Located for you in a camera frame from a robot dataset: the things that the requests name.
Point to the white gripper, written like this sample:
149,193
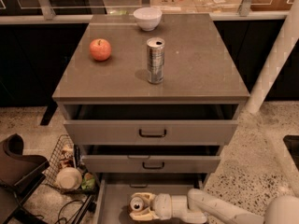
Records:
163,205

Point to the orange soda can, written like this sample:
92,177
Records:
136,204

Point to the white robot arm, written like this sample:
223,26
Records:
197,205

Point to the bottom grey drawer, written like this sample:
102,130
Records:
116,190

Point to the grey drawer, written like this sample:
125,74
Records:
116,190
152,159
152,125

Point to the middle grey drawer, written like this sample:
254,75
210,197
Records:
152,159

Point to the top grey drawer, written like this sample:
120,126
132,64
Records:
152,125

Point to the grey drawer cabinet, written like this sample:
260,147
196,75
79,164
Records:
198,69

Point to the tall silver can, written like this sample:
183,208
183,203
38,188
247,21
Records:
155,60

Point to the green snack bag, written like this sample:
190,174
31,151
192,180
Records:
88,182

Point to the white bowl in basket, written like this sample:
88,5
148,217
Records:
69,178

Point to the black chair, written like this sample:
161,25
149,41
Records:
20,175

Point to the red apple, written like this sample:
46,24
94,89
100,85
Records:
100,49

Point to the black wire basket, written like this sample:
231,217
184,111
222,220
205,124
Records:
65,154

